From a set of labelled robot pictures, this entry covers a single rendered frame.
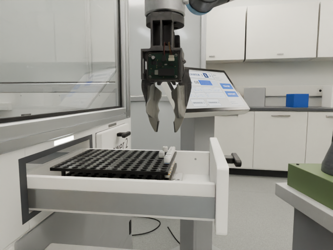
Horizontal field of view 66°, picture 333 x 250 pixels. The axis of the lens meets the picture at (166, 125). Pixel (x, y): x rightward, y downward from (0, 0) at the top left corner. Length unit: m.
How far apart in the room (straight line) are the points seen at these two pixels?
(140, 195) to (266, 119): 3.10
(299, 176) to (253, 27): 3.20
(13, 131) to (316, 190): 0.71
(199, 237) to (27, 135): 1.28
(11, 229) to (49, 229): 0.11
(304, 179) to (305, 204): 0.07
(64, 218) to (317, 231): 0.65
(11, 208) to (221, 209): 0.33
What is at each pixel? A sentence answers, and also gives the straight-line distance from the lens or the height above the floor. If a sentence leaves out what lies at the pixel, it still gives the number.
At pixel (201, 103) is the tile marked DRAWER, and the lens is 1.30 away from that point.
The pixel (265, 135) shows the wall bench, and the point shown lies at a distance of 3.49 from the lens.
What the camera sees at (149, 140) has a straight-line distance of 2.24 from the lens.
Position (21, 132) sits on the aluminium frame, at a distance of 0.49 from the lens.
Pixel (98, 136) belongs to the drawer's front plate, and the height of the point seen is 0.92.
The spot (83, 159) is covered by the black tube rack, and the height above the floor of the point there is 0.90.
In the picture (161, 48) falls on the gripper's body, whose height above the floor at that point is 1.11.
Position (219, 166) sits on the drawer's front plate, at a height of 0.93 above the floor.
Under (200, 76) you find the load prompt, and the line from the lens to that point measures 1.48.
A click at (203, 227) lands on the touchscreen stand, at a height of 0.28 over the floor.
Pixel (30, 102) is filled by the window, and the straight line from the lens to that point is 0.54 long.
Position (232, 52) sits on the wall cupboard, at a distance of 3.81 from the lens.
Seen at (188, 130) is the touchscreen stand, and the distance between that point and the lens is 1.43.
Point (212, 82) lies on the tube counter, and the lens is 1.50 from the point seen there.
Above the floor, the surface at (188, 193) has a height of 0.88.
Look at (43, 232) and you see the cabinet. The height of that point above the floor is 0.77.
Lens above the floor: 1.03
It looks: 6 degrees down
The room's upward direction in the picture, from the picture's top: straight up
